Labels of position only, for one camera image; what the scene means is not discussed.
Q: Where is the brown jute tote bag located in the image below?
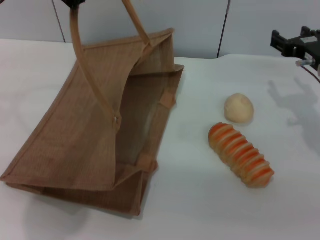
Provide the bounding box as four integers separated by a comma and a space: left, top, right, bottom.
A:
0, 0, 186, 221

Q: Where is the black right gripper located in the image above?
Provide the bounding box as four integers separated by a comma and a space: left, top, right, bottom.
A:
271, 26, 320, 73

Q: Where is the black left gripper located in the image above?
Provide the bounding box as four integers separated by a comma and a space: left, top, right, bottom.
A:
61, 0, 86, 11

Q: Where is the dark vertical wall strip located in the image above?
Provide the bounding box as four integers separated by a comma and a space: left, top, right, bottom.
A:
216, 0, 232, 59
51, 0, 66, 43

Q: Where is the right arm cable with plug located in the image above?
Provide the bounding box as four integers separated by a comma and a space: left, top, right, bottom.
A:
296, 59, 320, 83

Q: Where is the round pale egg yolk pastry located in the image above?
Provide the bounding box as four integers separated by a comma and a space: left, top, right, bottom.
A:
224, 92, 255, 125

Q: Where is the orange striped bread loaf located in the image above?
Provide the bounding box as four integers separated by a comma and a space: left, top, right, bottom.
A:
208, 121, 275, 189

